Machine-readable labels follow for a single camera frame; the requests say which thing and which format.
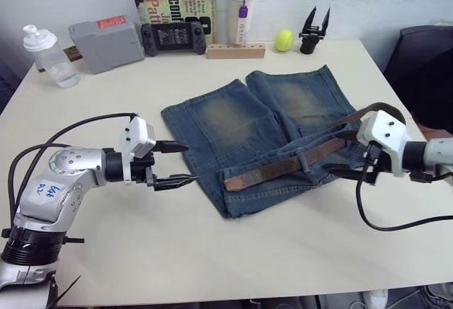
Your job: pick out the black handheld game console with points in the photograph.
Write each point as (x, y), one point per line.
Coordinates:
(173, 36)

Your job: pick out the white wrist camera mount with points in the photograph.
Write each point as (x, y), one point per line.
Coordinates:
(138, 139)
(384, 134)

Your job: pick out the reddish brown panel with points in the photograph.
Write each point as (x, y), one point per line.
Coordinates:
(439, 133)

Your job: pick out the wooden block with holes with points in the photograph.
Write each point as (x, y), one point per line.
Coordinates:
(235, 51)

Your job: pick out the spare black gripper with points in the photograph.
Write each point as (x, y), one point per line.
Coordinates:
(311, 36)

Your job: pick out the blue denim shorts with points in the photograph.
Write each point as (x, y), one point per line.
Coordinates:
(226, 121)

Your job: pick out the yellow green book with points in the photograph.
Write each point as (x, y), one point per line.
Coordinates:
(170, 5)

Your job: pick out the clear bottle white cap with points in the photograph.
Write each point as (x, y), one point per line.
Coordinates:
(58, 65)

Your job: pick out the black chair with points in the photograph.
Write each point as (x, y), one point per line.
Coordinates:
(424, 75)

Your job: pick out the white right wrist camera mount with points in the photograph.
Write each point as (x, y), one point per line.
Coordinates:
(384, 134)

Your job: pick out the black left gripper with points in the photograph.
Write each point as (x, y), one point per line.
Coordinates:
(143, 174)

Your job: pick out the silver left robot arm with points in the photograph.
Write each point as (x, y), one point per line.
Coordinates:
(67, 178)

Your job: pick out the brown braided belt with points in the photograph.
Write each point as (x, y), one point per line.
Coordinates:
(269, 171)

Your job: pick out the grey box red label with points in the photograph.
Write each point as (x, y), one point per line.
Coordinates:
(106, 45)

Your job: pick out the white shoe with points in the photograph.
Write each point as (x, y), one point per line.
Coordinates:
(376, 299)

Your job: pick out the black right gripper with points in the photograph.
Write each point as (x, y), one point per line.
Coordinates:
(375, 162)

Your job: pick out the white tumbler purple lid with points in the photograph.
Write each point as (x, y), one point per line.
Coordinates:
(240, 22)

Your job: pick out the grey shoe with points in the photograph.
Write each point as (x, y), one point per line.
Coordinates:
(439, 295)

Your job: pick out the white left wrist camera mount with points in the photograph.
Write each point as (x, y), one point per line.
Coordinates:
(138, 139)

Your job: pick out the yellow tennis ball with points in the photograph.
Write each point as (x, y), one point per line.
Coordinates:
(285, 40)

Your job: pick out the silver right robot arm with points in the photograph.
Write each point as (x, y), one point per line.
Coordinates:
(437, 151)

